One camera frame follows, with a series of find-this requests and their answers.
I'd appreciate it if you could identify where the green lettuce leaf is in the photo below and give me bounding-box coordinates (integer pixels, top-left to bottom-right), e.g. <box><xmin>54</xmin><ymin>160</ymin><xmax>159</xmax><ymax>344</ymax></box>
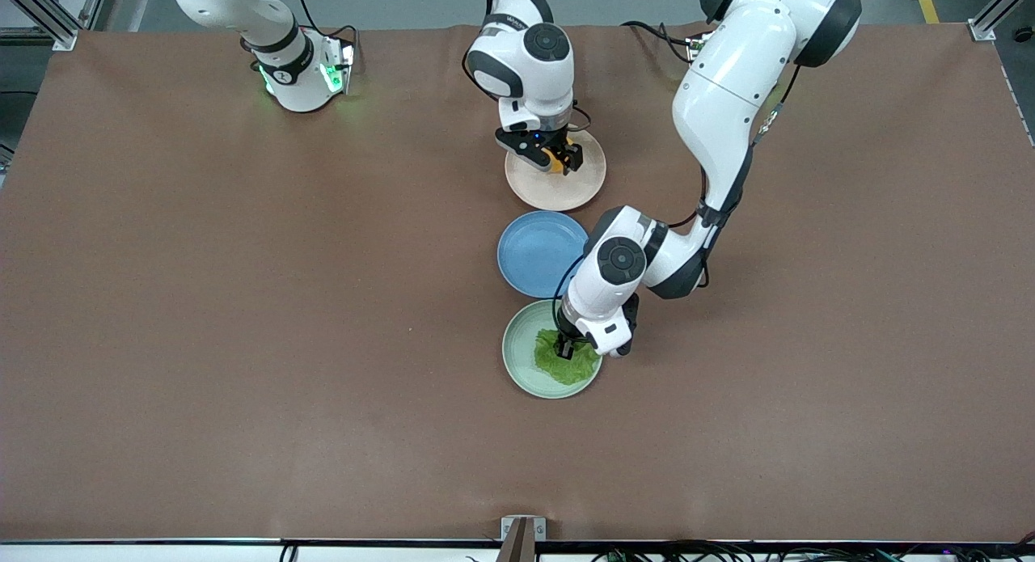
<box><xmin>534</xmin><ymin>329</ymin><xmax>603</xmax><ymax>387</ymax></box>

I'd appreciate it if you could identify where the beige round plate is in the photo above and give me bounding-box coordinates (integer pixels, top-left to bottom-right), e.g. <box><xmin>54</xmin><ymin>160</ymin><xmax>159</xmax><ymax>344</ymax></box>
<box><xmin>505</xmin><ymin>129</ymin><xmax>607</xmax><ymax>212</ymax></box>

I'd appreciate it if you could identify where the pale green round plate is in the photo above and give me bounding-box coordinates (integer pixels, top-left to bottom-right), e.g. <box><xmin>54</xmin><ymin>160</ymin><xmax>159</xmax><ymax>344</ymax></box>
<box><xmin>502</xmin><ymin>299</ymin><xmax>605</xmax><ymax>399</ymax></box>

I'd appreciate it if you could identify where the blue round plate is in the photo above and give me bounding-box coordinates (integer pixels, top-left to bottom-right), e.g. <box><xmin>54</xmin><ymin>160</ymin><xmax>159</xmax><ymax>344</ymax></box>
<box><xmin>496</xmin><ymin>210</ymin><xmax>591</xmax><ymax>299</ymax></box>

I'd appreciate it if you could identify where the brown table cover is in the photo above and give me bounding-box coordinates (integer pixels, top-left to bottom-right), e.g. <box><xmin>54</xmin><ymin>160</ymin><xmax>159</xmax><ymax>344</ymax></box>
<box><xmin>0</xmin><ymin>22</ymin><xmax>1035</xmax><ymax>543</ymax></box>

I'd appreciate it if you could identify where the long black left arm cable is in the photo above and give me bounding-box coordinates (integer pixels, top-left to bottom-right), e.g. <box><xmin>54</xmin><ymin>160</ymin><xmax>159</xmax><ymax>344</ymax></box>
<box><xmin>553</xmin><ymin>255</ymin><xmax>588</xmax><ymax>322</ymax></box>

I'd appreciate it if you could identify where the black base cable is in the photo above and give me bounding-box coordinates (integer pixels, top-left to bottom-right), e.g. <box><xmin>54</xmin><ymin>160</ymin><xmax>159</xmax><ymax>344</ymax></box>
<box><xmin>620</xmin><ymin>19</ymin><xmax>698</xmax><ymax>66</ymax></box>
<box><xmin>271</xmin><ymin>0</ymin><xmax>361</xmax><ymax>58</ymax></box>

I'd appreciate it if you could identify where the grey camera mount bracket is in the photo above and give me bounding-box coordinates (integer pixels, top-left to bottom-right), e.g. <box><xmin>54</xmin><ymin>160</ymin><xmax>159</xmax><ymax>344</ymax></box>
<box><xmin>495</xmin><ymin>515</ymin><xmax>547</xmax><ymax>562</ymax></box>

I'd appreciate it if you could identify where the black cable bundle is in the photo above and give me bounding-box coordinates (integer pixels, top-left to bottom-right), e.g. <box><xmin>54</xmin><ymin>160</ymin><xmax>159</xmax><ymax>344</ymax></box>
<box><xmin>590</xmin><ymin>534</ymin><xmax>1035</xmax><ymax>562</ymax></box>

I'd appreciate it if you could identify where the aluminium frame profile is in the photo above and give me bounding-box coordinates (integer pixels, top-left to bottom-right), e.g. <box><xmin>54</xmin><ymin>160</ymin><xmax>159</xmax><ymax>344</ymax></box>
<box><xmin>0</xmin><ymin>0</ymin><xmax>111</xmax><ymax>53</ymax></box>
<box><xmin>968</xmin><ymin>0</ymin><xmax>1035</xmax><ymax>42</ymax></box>

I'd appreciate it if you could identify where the white table edge rail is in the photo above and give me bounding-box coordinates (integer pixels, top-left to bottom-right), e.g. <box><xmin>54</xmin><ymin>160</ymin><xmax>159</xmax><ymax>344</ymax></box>
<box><xmin>0</xmin><ymin>540</ymin><xmax>1035</xmax><ymax>562</ymax></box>

